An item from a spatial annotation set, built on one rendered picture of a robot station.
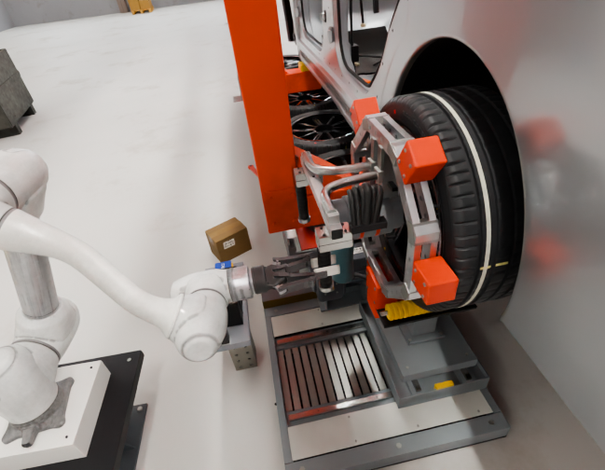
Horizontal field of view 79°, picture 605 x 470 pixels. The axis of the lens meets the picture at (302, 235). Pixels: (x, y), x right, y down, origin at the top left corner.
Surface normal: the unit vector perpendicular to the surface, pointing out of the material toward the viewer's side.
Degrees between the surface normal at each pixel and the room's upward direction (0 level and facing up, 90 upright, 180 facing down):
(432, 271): 0
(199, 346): 82
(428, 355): 0
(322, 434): 0
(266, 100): 90
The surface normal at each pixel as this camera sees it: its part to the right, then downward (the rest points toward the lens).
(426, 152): 0.02, -0.30
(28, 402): 0.79, 0.32
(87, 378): -0.08, -0.80
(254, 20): 0.18, 0.59
